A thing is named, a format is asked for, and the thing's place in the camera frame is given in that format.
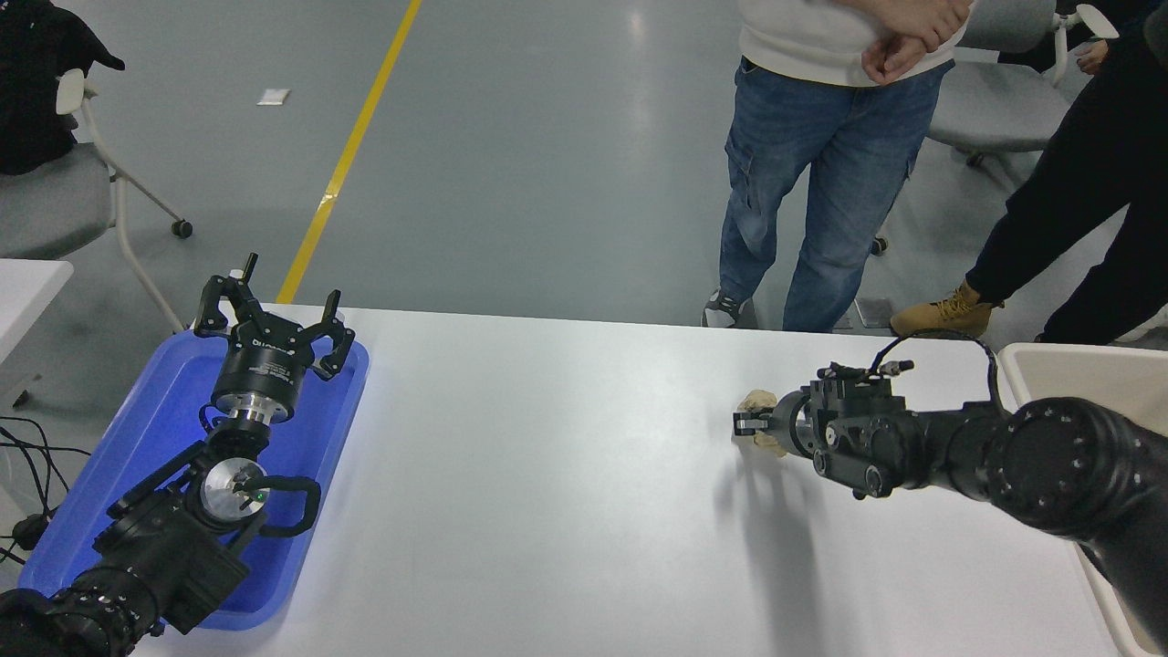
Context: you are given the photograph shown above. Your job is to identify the tan paper ball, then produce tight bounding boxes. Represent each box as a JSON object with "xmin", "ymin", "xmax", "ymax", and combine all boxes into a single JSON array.
[{"xmin": 737, "ymin": 390, "xmax": 788, "ymax": 458}]

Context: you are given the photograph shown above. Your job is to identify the person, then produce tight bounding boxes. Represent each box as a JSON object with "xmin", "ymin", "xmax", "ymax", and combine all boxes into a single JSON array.
[
  {"xmin": 703, "ymin": 0, "xmax": 975, "ymax": 332},
  {"xmin": 890, "ymin": 0, "xmax": 1168, "ymax": 346}
]

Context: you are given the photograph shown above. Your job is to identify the black cable plug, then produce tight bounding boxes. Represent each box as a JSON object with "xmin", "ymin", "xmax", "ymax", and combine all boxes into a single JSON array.
[{"xmin": 11, "ymin": 513, "xmax": 52, "ymax": 553}]

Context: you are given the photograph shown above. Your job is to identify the blue plastic tray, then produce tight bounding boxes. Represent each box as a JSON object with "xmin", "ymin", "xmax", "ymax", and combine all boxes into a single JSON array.
[{"xmin": 16, "ymin": 328, "xmax": 370, "ymax": 632}]

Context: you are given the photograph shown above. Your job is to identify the large pale bin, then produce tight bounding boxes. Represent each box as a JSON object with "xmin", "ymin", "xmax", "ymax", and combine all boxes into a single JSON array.
[{"xmin": 996, "ymin": 342, "xmax": 1168, "ymax": 657}]

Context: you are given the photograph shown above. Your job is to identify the black garment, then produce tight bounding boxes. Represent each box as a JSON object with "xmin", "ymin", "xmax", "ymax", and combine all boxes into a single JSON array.
[{"xmin": 0, "ymin": 0, "xmax": 126, "ymax": 177}]

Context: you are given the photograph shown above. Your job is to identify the grey white office chair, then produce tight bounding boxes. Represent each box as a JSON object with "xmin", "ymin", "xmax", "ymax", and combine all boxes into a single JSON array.
[
  {"xmin": 0, "ymin": 68, "xmax": 194, "ymax": 334},
  {"xmin": 926, "ymin": 0, "xmax": 1119, "ymax": 170}
]

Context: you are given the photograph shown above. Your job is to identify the small white side table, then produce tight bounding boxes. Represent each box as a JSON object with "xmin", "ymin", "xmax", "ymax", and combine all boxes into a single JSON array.
[{"xmin": 0, "ymin": 260, "xmax": 74, "ymax": 407}]

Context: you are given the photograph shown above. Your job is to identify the black floor cables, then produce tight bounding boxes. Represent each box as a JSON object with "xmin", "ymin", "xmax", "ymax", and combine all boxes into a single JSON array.
[{"xmin": 0, "ymin": 418, "xmax": 92, "ymax": 567}]

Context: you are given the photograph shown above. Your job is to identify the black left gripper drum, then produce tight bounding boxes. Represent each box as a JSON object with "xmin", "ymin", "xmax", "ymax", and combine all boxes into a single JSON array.
[{"xmin": 212, "ymin": 319, "xmax": 320, "ymax": 409}]

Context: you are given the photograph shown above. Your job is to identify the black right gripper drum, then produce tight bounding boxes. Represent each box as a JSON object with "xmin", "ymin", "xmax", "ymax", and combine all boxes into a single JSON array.
[{"xmin": 774, "ymin": 391, "xmax": 811, "ymax": 455}]

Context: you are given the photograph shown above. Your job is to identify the person's left hand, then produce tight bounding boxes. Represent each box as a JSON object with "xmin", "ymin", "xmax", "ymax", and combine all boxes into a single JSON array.
[{"xmin": 862, "ymin": 36, "xmax": 932, "ymax": 86}]

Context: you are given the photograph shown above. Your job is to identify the person's right hand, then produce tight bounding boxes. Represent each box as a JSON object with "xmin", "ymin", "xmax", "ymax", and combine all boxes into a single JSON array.
[{"xmin": 899, "ymin": 0, "xmax": 975, "ymax": 51}]

